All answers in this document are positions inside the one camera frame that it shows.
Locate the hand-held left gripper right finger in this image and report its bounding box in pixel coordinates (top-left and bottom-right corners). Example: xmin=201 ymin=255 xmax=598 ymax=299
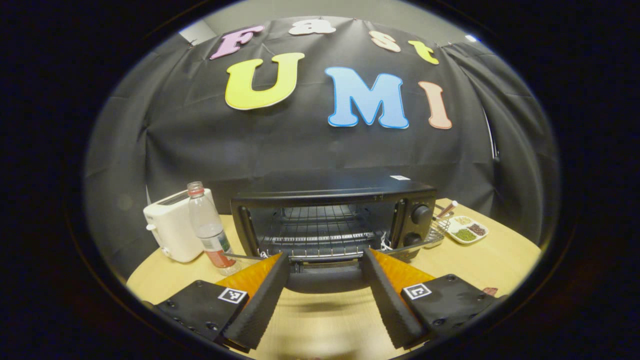
xmin=361 ymin=247 xmax=501 ymax=351

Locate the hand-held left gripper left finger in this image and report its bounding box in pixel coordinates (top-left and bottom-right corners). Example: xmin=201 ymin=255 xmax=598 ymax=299
xmin=150 ymin=251 xmax=292 ymax=351

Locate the black electric oven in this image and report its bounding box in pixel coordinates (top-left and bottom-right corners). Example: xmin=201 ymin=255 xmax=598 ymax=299
xmin=230 ymin=170 xmax=446 ymax=295

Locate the clear plastic bottle red label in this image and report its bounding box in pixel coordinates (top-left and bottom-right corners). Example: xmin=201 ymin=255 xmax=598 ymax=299
xmin=187 ymin=181 xmax=241 ymax=277

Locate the white divided dish with beans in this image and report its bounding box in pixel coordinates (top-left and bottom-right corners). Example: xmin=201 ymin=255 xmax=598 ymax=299
xmin=446 ymin=215 xmax=489 ymax=245

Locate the white toaster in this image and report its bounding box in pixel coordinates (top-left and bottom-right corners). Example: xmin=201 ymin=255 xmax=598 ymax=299
xmin=143 ymin=189 xmax=217 ymax=264

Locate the black backdrop cloth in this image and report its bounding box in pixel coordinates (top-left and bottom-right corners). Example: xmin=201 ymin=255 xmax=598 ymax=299
xmin=82 ymin=15 xmax=561 ymax=281

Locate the wire mesh utensil basket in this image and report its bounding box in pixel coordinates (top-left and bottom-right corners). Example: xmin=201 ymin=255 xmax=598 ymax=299
xmin=425 ymin=210 xmax=453 ymax=248

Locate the wire oven rack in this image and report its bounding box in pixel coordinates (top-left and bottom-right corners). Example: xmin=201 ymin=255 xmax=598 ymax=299
xmin=260 ymin=204 xmax=392 ymax=251

